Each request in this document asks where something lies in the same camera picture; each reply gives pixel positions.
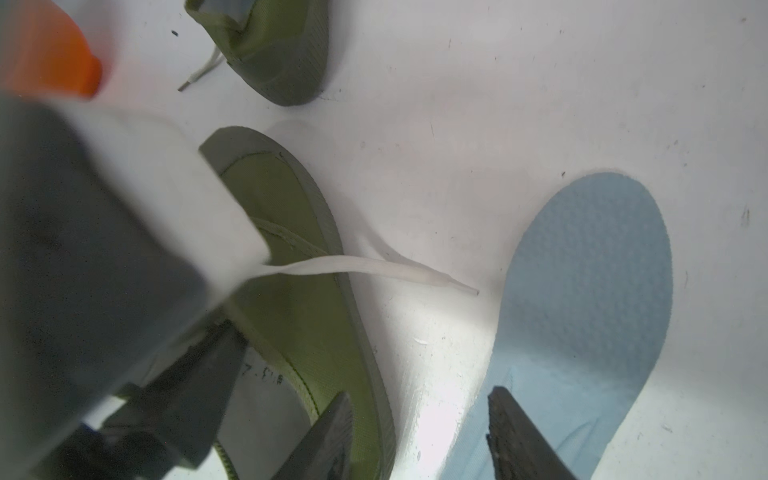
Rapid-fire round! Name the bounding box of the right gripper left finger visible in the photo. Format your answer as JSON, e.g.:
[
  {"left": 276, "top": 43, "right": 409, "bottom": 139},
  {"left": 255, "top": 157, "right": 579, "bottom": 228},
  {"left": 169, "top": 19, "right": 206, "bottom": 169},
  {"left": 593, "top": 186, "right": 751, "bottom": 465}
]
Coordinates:
[{"left": 273, "top": 392, "right": 354, "bottom": 480}]

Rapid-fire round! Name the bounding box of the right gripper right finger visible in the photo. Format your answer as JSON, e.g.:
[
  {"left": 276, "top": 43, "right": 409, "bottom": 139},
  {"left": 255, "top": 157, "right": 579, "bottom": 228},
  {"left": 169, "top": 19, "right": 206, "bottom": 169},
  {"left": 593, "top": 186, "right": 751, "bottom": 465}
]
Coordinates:
[{"left": 486, "top": 386, "right": 576, "bottom": 480}]

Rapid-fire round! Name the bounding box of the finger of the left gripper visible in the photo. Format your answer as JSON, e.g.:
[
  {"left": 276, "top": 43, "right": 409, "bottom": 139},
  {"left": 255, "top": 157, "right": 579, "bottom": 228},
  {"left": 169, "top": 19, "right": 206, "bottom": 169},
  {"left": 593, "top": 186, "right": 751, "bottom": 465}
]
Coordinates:
[{"left": 35, "top": 323, "right": 247, "bottom": 479}]

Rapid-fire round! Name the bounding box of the green shoe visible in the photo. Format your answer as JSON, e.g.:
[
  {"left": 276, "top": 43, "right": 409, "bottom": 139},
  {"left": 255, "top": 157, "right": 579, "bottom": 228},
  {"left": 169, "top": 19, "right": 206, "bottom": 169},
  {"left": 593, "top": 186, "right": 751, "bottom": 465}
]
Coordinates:
[
  {"left": 113, "top": 125, "right": 480, "bottom": 480},
  {"left": 178, "top": 0, "right": 329, "bottom": 107}
]

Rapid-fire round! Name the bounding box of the blue insole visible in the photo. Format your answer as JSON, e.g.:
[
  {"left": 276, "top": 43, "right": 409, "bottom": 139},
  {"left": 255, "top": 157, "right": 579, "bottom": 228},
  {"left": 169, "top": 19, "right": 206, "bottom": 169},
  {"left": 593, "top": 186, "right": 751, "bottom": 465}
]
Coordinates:
[{"left": 442, "top": 172, "right": 673, "bottom": 479}]

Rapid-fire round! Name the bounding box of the orange plastic cup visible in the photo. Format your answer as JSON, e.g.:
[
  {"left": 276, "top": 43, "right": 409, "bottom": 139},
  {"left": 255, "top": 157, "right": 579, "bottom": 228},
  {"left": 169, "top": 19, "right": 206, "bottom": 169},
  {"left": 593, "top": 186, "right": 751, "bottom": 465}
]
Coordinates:
[{"left": 1, "top": 0, "right": 102, "bottom": 99}]

